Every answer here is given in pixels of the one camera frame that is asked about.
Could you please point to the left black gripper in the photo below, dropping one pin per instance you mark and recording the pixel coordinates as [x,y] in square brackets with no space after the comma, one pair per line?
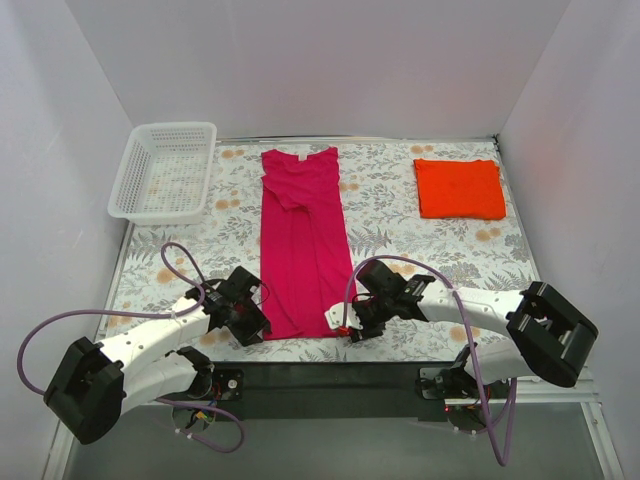
[249,319]

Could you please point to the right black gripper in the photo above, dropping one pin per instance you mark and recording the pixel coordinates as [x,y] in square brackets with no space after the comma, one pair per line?
[365,317]

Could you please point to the magenta t-shirt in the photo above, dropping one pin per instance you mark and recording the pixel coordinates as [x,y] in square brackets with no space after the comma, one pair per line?
[305,261]

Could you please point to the white plastic basket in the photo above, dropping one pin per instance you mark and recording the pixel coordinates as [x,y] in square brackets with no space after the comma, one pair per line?
[164,174]

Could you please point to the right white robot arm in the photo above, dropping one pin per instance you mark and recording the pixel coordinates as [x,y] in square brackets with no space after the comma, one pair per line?
[542,333]

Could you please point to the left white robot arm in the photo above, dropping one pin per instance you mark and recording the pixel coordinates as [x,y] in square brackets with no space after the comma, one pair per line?
[97,382]

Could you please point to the floral table mat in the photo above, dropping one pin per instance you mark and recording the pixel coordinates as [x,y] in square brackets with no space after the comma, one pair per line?
[379,196]

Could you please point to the folded orange t-shirt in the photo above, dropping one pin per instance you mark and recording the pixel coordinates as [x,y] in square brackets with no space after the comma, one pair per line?
[455,189]

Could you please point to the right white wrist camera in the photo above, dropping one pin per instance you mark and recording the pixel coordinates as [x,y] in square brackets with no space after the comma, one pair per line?
[340,317]

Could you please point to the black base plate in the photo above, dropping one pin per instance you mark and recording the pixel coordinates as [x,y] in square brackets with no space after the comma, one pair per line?
[334,390]

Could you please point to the aluminium frame rail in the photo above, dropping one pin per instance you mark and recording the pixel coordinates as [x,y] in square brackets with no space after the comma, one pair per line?
[557,434]

